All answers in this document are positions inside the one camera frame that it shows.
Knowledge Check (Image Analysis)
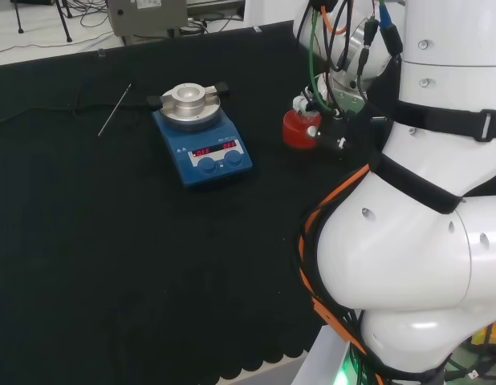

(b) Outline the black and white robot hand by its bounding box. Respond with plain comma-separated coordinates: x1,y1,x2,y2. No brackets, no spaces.
292,74,333,118

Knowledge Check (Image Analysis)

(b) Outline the heater with blue base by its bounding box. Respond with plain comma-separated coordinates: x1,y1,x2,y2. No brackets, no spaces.
146,81,254,191

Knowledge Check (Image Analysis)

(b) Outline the grey equipment box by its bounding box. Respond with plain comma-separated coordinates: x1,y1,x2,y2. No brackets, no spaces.
106,0,189,46

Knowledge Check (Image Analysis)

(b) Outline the thin metal probe rod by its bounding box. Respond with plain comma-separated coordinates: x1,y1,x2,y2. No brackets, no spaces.
97,83,133,136

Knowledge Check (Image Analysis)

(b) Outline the black bench cloth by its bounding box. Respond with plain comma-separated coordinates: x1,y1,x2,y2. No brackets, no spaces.
0,18,393,385

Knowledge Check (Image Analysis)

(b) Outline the black tripod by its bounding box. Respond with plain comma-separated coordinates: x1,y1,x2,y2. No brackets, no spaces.
10,0,73,43

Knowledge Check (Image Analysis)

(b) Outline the red flask ring stand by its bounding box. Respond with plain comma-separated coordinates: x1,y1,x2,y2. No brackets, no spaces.
282,108,323,151

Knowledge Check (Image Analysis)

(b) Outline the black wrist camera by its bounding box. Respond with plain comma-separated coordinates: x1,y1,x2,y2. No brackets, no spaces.
306,114,352,153

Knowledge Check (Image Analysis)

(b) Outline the green cable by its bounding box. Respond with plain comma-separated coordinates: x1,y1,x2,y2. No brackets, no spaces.
307,0,339,116

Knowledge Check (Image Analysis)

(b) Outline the black cable coil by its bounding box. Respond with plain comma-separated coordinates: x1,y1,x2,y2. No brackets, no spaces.
177,11,225,35

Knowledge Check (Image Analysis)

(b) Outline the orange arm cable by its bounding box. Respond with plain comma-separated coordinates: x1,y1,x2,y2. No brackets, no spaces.
298,0,377,385

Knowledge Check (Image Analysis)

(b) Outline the thin black probe cable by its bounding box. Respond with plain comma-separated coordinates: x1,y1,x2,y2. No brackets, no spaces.
71,78,161,120

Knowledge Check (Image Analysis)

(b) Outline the thick black power cable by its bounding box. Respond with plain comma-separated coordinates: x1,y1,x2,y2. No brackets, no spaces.
0,102,152,128

